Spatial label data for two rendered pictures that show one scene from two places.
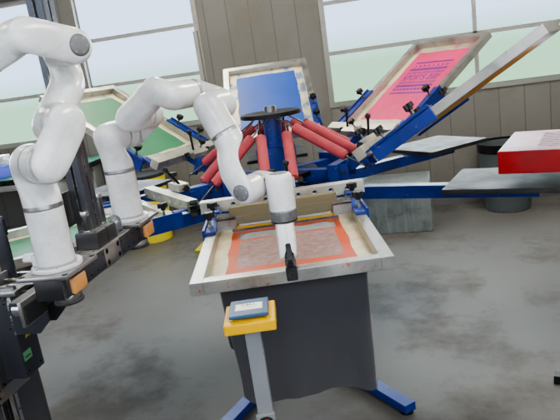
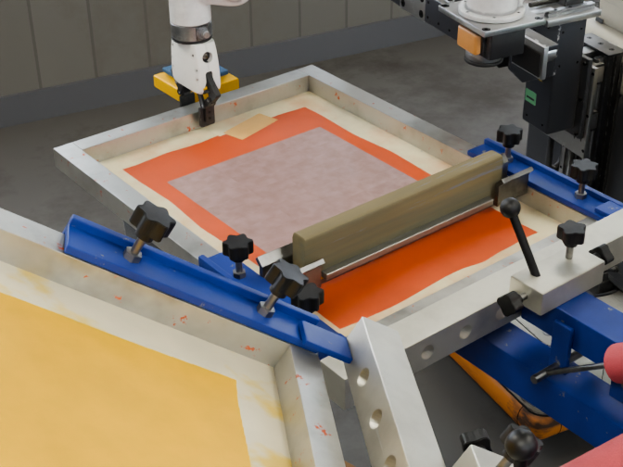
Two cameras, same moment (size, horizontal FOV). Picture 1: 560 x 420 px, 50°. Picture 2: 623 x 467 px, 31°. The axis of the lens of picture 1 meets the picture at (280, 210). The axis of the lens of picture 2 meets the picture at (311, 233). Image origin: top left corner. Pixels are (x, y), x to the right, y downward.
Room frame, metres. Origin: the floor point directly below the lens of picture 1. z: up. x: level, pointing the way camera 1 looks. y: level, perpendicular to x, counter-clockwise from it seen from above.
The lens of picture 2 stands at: (3.28, -1.05, 1.91)
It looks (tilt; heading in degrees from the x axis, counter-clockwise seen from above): 32 degrees down; 141
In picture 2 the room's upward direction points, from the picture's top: 1 degrees counter-clockwise
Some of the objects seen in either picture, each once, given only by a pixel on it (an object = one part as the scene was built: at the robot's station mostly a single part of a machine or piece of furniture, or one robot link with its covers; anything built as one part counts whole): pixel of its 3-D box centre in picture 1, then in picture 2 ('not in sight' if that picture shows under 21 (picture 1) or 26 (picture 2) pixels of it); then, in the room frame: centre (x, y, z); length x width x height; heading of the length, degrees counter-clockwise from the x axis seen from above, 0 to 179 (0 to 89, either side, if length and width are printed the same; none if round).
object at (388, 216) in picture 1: (377, 178); not in sight; (5.28, -0.92, 0.42); 0.90 x 0.70 x 0.84; 74
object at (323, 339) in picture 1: (301, 336); not in sight; (1.70, -0.01, 0.74); 0.45 x 0.03 x 0.43; 89
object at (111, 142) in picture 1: (116, 146); not in sight; (1.90, 0.48, 1.37); 0.13 x 0.10 x 0.16; 151
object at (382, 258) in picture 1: (287, 237); (321, 191); (1.99, -0.01, 0.97); 0.79 x 0.58 x 0.04; 179
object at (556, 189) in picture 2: (213, 228); (540, 192); (2.23, 0.26, 0.98); 0.30 x 0.05 x 0.07; 179
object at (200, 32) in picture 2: (283, 213); (193, 28); (1.62, -0.01, 1.15); 0.09 x 0.07 x 0.03; 179
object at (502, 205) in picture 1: (506, 174); not in sight; (5.21, -2.05, 0.30); 0.48 x 0.48 x 0.61
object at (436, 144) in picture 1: (380, 164); not in sight; (3.38, -0.61, 0.91); 1.34 x 0.41 x 0.08; 119
